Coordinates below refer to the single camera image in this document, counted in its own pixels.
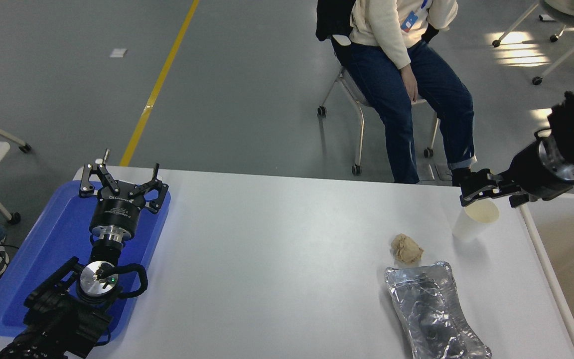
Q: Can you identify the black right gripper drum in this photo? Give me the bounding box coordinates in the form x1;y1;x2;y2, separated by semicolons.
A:
505;141;573;201

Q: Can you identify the blue badge on lanyard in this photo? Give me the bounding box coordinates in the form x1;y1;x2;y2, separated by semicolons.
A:
401;0;430;33

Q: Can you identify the white paper cup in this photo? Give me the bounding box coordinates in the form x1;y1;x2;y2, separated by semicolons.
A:
452;198;500;243

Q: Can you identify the crumpled tan paper ball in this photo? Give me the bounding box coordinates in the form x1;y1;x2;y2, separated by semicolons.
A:
391;233;424;264

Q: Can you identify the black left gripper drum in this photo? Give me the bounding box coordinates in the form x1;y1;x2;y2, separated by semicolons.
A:
89;191;141;232

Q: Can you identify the person's right hand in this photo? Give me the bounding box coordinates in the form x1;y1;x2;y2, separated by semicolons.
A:
400;64;419;103

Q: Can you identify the blue plastic tray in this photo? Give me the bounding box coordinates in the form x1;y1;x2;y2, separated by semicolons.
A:
0;179;171;345

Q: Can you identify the person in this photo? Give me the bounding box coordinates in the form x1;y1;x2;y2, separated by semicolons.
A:
349;0;478;186

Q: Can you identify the wheeled chair with black backrest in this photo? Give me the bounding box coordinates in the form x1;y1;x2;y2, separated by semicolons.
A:
316;0;441;176

